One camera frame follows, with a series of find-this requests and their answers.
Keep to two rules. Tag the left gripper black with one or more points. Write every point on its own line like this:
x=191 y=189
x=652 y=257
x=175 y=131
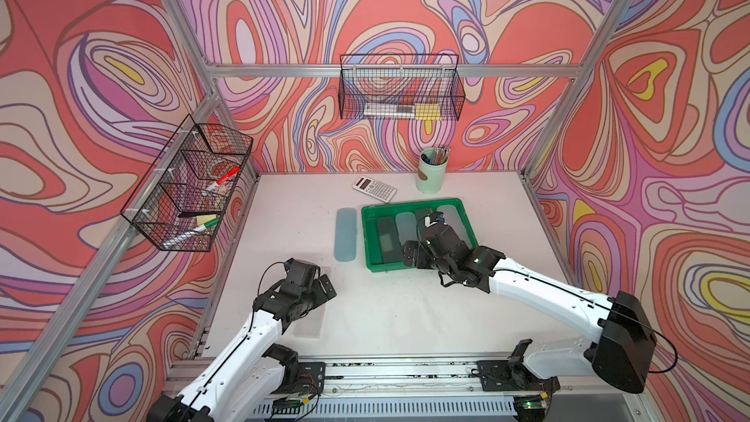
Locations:
x=320 y=294

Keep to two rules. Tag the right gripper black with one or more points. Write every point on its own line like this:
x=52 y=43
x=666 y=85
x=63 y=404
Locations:
x=408 y=255

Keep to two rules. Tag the frosted white pencil case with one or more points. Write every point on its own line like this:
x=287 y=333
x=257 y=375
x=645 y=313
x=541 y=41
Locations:
x=453 y=219
x=406 y=225

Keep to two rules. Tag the dark green pencil case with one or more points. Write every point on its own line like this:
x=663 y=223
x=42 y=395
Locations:
x=417 y=255
x=389 y=242

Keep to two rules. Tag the light blue pencil case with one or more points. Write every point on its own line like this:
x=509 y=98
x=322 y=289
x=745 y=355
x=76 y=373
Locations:
x=345 y=237

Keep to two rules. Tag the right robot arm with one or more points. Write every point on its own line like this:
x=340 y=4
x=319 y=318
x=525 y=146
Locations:
x=616 y=341

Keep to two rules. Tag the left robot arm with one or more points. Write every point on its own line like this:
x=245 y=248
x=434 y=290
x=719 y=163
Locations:
x=254 y=365

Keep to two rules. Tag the green plastic storage box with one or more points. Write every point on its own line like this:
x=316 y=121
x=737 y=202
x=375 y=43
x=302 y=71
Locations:
x=370 y=214

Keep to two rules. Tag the yellow box in basket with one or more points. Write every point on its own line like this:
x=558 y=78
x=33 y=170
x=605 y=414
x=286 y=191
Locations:
x=427 y=112

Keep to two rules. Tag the clear box in basket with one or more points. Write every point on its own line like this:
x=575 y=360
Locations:
x=393 y=111

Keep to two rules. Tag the pale green pen cup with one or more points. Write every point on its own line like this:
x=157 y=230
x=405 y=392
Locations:
x=430 y=178

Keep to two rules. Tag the white calculator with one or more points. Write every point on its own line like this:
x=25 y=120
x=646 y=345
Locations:
x=374 y=189

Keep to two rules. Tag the pens in cup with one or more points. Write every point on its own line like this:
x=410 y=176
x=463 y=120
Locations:
x=435 y=156

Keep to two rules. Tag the green white marker in basket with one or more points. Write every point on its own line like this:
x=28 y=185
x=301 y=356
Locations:
x=196 y=234

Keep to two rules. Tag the red marker in basket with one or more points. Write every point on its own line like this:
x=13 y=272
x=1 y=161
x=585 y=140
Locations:
x=224 y=180

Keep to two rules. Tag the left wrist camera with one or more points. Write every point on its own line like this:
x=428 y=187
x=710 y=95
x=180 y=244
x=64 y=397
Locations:
x=300 y=277

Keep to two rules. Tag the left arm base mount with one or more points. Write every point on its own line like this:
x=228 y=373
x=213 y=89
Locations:
x=298 y=377

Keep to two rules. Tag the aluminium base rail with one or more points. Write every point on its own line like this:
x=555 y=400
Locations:
x=466 y=386

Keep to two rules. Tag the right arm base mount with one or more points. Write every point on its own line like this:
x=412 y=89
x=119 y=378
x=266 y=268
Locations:
x=506 y=375

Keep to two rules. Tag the black wire basket left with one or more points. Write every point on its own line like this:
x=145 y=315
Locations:
x=196 y=155

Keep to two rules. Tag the black wire basket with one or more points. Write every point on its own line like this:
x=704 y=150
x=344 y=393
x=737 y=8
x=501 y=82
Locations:
x=404 y=79
x=196 y=155

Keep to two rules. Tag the black wire basket back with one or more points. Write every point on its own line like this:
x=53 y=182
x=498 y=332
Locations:
x=404 y=79

